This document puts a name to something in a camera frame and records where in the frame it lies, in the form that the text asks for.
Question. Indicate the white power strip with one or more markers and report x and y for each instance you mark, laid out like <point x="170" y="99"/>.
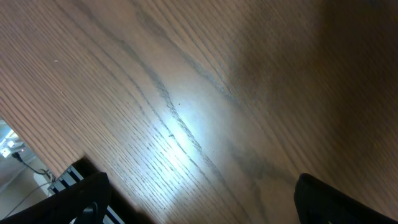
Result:
<point x="11" y="143"/>

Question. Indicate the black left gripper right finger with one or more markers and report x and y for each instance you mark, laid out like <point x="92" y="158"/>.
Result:
<point x="318" y="202"/>

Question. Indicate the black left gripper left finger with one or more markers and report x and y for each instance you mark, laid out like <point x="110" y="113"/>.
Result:
<point x="83" y="202"/>

